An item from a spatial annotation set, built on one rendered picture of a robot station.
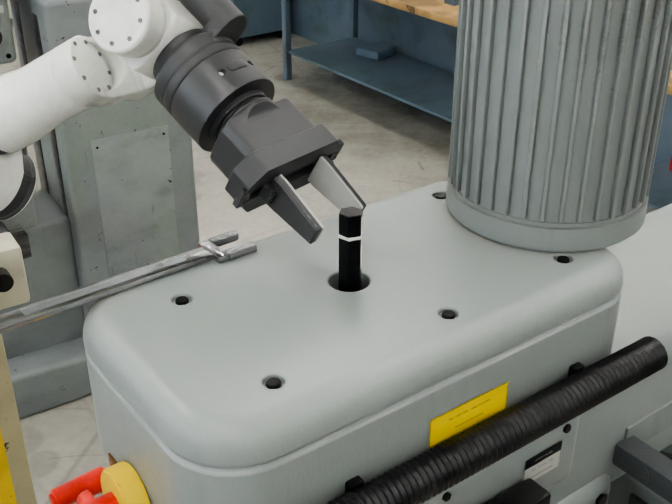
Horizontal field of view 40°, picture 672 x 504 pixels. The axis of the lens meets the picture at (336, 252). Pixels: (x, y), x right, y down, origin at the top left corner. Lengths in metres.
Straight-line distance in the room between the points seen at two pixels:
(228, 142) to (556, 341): 0.34
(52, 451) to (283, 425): 3.03
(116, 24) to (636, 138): 0.47
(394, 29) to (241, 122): 6.67
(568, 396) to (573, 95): 0.26
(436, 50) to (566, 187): 6.27
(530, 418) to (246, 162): 0.33
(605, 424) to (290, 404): 0.45
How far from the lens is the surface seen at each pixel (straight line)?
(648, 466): 1.06
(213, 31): 0.86
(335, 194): 0.83
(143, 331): 0.77
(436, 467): 0.76
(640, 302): 1.09
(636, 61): 0.84
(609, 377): 0.89
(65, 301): 0.81
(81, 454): 3.63
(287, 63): 7.35
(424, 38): 7.20
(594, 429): 1.03
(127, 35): 0.85
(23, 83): 0.95
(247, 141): 0.80
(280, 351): 0.73
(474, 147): 0.88
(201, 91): 0.82
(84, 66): 0.93
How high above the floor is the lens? 2.31
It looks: 29 degrees down
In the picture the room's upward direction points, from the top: straight up
